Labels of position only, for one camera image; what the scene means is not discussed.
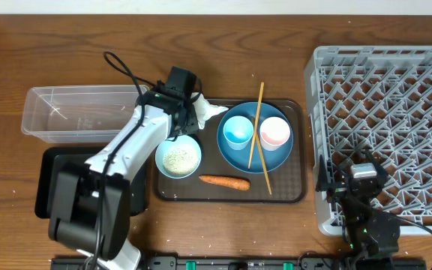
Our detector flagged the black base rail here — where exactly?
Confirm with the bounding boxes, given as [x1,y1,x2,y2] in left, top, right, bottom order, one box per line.
[49,255,427,270]

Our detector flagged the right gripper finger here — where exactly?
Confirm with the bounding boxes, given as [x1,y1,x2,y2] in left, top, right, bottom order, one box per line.
[315,155,331,192]
[364,149,388,179]

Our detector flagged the light blue cup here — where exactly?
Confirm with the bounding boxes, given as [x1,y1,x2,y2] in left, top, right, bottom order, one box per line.
[223,115,254,150]

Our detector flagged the lower wooden chopstick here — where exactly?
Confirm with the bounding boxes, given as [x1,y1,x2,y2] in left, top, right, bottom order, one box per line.
[251,117,272,195]

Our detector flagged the black plastic tray bin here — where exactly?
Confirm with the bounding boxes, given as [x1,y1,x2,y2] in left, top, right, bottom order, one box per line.
[34,145,149,219]

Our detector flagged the white pink cup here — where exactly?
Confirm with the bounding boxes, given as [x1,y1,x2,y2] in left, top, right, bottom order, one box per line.
[259,117,291,151]

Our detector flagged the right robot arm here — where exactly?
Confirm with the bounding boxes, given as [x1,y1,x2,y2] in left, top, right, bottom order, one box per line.
[315,151,401,269]

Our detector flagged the orange carrot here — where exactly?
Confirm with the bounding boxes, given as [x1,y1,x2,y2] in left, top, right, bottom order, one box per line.
[199,175,251,191]

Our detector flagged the white napkin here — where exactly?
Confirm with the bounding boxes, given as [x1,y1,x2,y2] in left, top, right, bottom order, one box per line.
[191,92,229,130]

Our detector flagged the grey dishwasher rack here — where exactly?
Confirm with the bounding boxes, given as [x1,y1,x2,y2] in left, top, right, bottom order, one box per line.
[304,46,432,236]

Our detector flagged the clear plastic bin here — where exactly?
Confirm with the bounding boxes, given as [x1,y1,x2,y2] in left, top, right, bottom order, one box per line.
[21,85,138,144]

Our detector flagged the brown serving tray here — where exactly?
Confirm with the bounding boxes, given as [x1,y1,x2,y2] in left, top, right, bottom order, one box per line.
[154,98,308,204]

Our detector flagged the light blue rice bowl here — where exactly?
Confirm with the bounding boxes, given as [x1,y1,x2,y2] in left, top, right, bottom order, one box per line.
[155,135,202,179]

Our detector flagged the dark blue plate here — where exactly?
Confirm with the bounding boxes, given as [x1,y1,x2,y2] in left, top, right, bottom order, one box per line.
[217,101,294,174]

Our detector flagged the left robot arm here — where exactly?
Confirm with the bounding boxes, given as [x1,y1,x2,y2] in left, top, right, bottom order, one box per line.
[46,87,202,269]

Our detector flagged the wooden chopstick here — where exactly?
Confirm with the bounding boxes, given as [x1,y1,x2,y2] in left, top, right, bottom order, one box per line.
[251,117,272,195]
[247,82,264,169]

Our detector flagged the upper wooden chopstick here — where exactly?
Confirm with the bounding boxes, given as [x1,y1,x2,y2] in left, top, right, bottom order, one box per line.
[247,82,264,169]

